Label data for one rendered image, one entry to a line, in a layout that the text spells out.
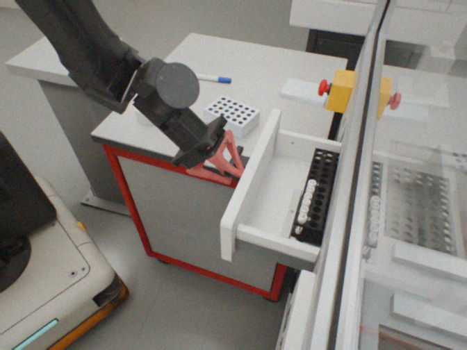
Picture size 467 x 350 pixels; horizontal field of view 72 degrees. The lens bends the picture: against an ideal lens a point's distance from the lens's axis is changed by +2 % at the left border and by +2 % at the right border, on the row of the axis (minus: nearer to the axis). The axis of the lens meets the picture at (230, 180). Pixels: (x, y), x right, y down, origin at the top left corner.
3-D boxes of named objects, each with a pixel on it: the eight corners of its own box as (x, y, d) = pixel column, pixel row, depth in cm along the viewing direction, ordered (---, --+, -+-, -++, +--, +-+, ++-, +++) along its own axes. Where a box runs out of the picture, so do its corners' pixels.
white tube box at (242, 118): (203, 121, 86) (203, 109, 84) (222, 105, 91) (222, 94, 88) (242, 139, 82) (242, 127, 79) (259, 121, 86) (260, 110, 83)
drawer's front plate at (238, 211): (221, 260, 53) (219, 223, 45) (268, 148, 71) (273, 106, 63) (231, 263, 53) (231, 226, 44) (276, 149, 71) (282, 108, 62)
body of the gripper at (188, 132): (216, 148, 46) (178, 111, 43) (178, 170, 53) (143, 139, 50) (231, 121, 50) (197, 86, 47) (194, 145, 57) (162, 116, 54)
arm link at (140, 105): (147, 77, 50) (123, 102, 48) (159, 63, 44) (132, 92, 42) (180, 109, 53) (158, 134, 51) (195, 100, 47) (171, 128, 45)
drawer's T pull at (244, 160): (223, 177, 54) (223, 171, 53) (238, 148, 59) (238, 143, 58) (243, 182, 54) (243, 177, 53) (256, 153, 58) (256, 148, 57)
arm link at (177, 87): (109, 44, 46) (83, 95, 45) (123, 5, 36) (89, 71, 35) (181, 87, 52) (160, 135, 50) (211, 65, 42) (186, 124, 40)
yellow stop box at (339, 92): (322, 110, 77) (329, 82, 71) (326, 93, 81) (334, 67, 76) (344, 114, 75) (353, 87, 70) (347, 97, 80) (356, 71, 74)
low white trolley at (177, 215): (147, 267, 140) (89, 133, 83) (203, 169, 179) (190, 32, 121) (276, 314, 127) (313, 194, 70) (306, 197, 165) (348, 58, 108)
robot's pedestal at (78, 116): (80, 203, 163) (-2, 64, 106) (112, 163, 182) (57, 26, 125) (134, 218, 157) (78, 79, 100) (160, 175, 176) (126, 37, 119)
